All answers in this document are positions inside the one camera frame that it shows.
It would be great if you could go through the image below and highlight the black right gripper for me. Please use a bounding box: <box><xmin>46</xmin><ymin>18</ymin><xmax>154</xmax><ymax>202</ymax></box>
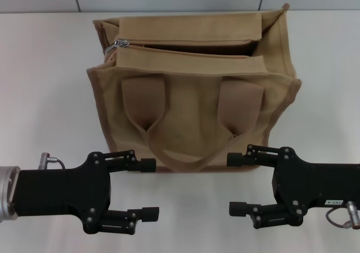
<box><xmin>226</xmin><ymin>144</ymin><xmax>360</xmax><ymax>230</ymax></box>

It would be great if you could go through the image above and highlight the silver zipper pull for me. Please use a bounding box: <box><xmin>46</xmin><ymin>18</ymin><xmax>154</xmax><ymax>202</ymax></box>
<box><xmin>104</xmin><ymin>39</ymin><xmax>131</xmax><ymax>57</ymax></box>

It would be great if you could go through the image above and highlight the left gripper cable with connector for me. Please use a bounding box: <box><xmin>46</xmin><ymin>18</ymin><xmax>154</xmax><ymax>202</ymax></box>
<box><xmin>38</xmin><ymin>151</ymin><xmax>66</xmax><ymax>170</ymax></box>

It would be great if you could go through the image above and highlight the gripper cable with connector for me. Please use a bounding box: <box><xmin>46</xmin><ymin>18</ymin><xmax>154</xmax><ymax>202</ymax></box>
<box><xmin>325</xmin><ymin>200</ymin><xmax>360</xmax><ymax>228</ymax></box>
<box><xmin>38</xmin><ymin>151</ymin><xmax>66</xmax><ymax>170</ymax></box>

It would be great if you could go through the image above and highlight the khaki canvas food bag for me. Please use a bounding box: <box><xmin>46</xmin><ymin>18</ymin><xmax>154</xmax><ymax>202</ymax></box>
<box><xmin>85</xmin><ymin>2</ymin><xmax>303</xmax><ymax>174</ymax></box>

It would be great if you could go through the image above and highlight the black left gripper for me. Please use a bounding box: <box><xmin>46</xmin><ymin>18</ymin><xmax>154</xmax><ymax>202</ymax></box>
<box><xmin>11</xmin><ymin>149</ymin><xmax>157</xmax><ymax>234</ymax></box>

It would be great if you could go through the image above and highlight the right gripper cable with connector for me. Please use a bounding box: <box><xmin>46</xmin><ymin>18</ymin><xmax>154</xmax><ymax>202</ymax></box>
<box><xmin>325</xmin><ymin>200</ymin><xmax>360</xmax><ymax>228</ymax></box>

